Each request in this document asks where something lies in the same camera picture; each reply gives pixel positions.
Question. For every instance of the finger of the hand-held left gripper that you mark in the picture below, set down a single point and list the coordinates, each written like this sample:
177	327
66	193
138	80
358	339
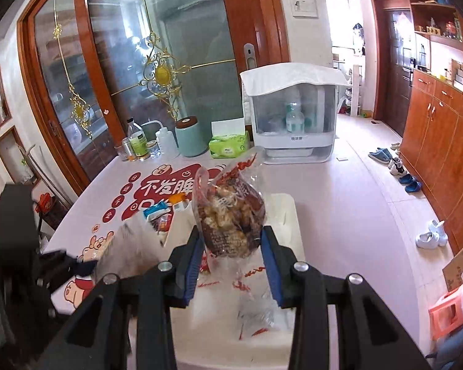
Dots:
58	259
71	275

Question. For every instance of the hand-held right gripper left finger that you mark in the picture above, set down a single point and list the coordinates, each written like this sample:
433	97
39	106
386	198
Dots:
189	268

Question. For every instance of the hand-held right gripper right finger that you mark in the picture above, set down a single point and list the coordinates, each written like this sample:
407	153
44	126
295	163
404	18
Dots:
272	271

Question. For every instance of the white plastic storage box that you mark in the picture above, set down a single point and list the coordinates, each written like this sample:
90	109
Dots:
281	216

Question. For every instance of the clear plastic bag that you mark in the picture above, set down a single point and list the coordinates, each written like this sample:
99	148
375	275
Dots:
131	246

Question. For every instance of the clear bag of fried snacks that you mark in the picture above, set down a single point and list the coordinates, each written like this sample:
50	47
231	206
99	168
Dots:
227	219

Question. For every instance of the clear bag with red print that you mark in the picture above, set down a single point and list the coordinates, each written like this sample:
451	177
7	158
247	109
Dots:
254	300

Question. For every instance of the blue snack packet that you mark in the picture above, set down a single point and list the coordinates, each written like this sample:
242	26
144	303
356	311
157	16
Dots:
158	212

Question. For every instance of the orange snack packet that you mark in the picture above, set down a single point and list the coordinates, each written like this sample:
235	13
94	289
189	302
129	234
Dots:
178	202

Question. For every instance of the white bottle sterilizer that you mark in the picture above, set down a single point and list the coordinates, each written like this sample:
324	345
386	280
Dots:
293	150

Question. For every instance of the small glass jar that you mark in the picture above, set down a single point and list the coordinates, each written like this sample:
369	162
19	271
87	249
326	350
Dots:
153	149

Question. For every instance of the drinking glass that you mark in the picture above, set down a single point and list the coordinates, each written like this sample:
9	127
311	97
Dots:
122	152

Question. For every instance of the white squeeze bottle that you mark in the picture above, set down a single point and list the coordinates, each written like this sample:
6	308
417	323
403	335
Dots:
166	142

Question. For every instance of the green tissue box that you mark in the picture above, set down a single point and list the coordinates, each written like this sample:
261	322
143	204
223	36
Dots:
229	146

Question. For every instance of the teal canister with brown lid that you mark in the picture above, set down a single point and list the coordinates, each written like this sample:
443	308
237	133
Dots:
192	138

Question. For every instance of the glass bottle with green label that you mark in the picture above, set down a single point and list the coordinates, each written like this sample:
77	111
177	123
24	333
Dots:
139	142

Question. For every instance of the clear bottle in sterilizer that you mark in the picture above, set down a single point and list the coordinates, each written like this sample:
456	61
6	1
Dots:
294	119

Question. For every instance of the grey blue slipper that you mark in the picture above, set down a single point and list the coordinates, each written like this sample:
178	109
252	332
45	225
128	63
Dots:
378	158
386	151

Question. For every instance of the white shoe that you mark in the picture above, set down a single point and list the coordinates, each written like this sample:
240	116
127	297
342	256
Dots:
439	228
428	240

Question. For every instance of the blue sandal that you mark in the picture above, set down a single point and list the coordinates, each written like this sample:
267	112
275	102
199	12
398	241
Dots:
405	179
413	187

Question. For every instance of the white and black sneaker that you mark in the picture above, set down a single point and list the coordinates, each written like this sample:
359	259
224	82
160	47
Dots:
396	166

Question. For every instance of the pink plastic stool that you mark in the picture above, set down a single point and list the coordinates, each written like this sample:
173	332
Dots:
451	310

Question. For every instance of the white shoe rack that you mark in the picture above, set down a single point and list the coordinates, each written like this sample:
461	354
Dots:
355	92

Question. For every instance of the white cloth cover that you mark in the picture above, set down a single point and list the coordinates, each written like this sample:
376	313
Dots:
293	73

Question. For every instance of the wooden sliding glass door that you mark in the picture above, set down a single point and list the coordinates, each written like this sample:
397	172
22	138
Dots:
119	65

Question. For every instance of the dark entrance door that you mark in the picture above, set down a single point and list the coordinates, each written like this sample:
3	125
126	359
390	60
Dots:
399	77

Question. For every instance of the wooden wall cabinet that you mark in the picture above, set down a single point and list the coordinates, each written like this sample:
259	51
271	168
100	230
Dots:
440	135

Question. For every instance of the white wall switch panel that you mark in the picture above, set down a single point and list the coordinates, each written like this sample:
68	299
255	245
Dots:
303	5

